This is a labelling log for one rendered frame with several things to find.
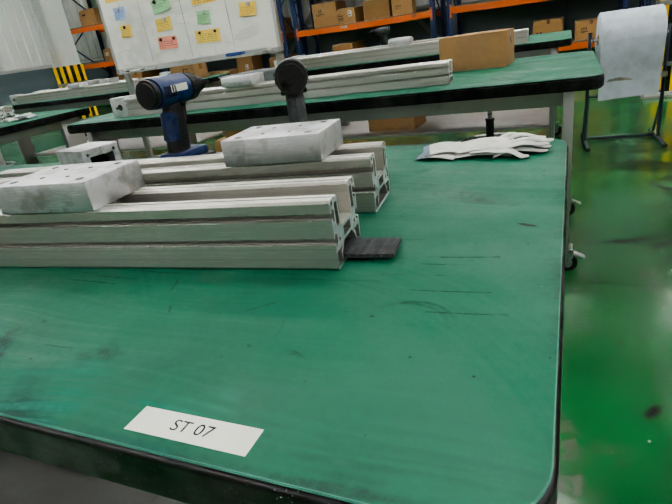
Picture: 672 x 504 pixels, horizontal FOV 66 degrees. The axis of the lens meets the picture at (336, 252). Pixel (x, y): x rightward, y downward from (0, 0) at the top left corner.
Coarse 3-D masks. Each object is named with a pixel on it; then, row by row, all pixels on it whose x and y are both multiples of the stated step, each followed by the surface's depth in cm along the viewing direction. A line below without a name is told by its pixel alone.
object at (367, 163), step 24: (360, 144) 82; (384, 144) 81; (24, 168) 106; (144, 168) 88; (168, 168) 85; (192, 168) 83; (216, 168) 81; (240, 168) 80; (264, 168) 79; (288, 168) 77; (312, 168) 76; (336, 168) 75; (360, 168) 75; (384, 168) 81; (360, 192) 76; (384, 192) 83
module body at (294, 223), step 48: (144, 192) 73; (192, 192) 70; (240, 192) 68; (288, 192) 66; (336, 192) 64; (0, 240) 75; (48, 240) 72; (96, 240) 69; (144, 240) 67; (192, 240) 64; (240, 240) 64; (288, 240) 62; (336, 240) 60
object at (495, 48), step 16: (480, 32) 241; (496, 32) 226; (512, 32) 236; (448, 48) 238; (464, 48) 234; (480, 48) 231; (496, 48) 228; (512, 48) 239; (192, 64) 502; (464, 64) 237; (480, 64) 234; (496, 64) 231; (384, 128) 424; (400, 128) 418; (416, 128) 415
